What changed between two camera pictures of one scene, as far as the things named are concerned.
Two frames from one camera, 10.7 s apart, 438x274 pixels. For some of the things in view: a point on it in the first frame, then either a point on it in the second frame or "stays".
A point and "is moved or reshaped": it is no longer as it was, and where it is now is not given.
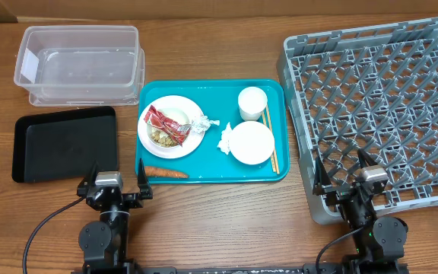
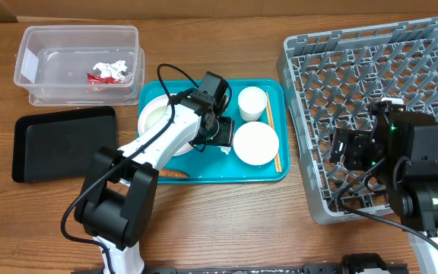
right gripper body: (355, 212) to (360, 157)
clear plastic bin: (80, 65) stays
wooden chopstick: (267, 119) is moved or reshaped
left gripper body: (129, 202) to (221, 132)
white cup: (252, 100) stays
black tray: (63, 146) stays
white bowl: (252, 142) stays
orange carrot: (164, 172) stays
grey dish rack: (392, 90) stays
